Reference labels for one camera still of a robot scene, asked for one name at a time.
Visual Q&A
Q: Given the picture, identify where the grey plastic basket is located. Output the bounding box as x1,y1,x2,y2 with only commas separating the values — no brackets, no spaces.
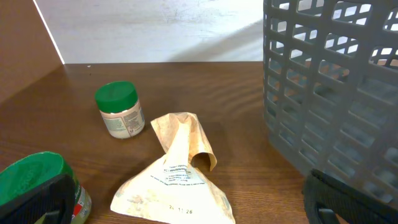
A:
263,0,397,207

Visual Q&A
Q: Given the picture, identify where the crumpled beige paper bag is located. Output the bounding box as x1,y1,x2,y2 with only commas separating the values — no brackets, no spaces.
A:
110,112,235,224

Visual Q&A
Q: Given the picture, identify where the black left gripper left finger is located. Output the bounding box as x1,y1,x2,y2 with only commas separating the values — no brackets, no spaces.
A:
1,174,75,224

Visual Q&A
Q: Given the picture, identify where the green lid beige jar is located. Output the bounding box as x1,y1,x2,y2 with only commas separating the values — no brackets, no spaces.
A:
95,81,145,139

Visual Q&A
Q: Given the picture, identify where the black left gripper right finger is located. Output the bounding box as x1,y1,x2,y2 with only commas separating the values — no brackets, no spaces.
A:
302,169,397,224

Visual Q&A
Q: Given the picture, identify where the green lid red label jar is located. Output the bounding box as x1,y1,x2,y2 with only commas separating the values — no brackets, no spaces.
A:
1,151,92,224

